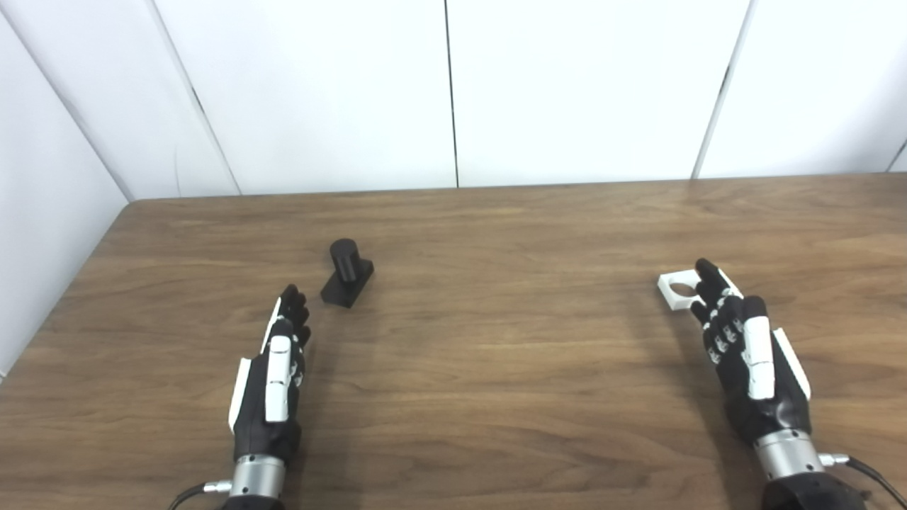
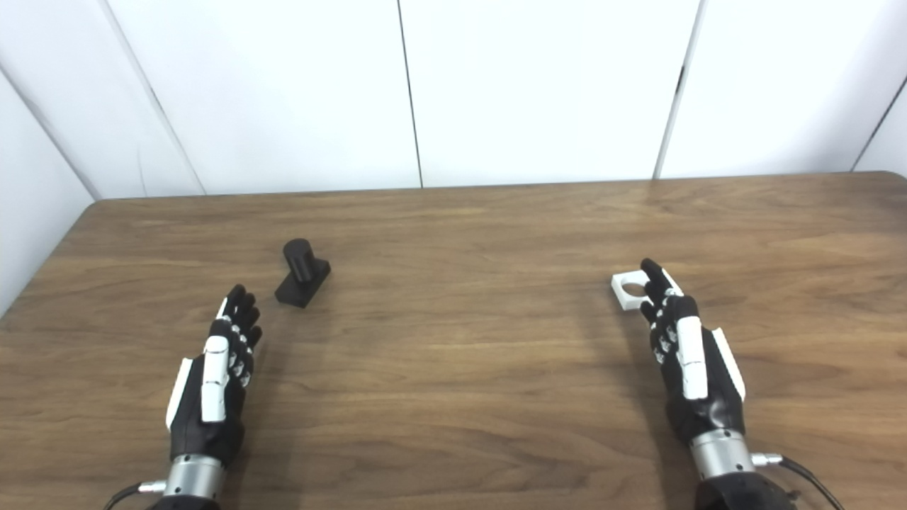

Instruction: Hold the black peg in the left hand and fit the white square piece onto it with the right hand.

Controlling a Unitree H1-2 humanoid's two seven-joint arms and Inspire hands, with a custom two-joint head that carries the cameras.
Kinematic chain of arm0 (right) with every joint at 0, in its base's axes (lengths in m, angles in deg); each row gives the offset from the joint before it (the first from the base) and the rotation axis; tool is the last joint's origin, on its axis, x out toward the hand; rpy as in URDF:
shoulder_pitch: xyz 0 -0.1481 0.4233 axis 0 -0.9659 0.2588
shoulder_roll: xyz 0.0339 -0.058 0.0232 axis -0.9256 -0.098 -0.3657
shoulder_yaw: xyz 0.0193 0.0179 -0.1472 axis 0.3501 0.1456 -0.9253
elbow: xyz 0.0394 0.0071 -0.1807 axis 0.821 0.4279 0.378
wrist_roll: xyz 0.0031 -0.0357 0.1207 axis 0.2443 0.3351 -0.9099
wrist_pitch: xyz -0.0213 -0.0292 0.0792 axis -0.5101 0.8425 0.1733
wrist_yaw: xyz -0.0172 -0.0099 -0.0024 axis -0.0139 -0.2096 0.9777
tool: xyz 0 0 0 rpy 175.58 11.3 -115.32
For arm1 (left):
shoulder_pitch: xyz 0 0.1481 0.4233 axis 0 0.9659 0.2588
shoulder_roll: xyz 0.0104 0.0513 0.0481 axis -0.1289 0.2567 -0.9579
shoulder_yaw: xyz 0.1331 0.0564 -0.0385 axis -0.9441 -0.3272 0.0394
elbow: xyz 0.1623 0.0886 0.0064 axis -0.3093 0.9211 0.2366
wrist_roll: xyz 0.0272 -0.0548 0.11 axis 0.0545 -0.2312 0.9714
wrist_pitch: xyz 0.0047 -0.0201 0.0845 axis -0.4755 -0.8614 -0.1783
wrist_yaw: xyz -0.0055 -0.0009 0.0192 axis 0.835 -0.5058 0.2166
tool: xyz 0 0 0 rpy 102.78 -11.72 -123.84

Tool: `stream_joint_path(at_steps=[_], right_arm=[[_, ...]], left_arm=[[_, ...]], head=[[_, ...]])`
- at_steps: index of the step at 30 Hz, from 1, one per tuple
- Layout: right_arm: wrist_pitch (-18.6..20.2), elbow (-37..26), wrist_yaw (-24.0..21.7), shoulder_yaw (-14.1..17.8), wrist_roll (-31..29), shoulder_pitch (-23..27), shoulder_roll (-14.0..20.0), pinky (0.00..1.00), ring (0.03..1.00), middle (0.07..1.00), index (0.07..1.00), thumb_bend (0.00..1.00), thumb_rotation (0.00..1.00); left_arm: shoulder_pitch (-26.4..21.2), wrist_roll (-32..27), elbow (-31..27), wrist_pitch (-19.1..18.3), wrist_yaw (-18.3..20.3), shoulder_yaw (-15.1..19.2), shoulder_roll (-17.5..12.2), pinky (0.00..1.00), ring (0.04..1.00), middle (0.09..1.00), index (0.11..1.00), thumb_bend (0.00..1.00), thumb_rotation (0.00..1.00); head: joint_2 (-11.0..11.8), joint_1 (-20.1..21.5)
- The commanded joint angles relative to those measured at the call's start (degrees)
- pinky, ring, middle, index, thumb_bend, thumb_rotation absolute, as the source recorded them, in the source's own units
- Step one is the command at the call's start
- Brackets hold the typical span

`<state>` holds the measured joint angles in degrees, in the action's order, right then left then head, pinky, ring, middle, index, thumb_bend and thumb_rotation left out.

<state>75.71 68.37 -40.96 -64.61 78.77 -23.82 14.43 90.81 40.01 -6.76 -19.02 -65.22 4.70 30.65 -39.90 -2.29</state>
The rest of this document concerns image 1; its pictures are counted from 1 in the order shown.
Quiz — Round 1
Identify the thick black wrist cable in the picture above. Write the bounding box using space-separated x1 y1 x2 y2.
818 453 907 507
168 480 233 510

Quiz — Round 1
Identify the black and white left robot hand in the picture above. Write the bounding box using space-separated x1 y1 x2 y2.
228 284 312 465

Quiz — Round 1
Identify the white square piece with hole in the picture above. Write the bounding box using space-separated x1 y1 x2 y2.
658 268 743 312

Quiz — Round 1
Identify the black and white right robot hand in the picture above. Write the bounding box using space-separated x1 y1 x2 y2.
689 258 813 448

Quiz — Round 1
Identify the thick black left wrist cable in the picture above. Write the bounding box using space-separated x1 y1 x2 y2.
168 480 233 510

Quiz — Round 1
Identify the thick black right wrist cable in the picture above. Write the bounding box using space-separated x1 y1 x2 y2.
818 453 907 507

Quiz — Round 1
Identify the black peg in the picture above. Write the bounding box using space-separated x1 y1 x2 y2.
320 239 375 309

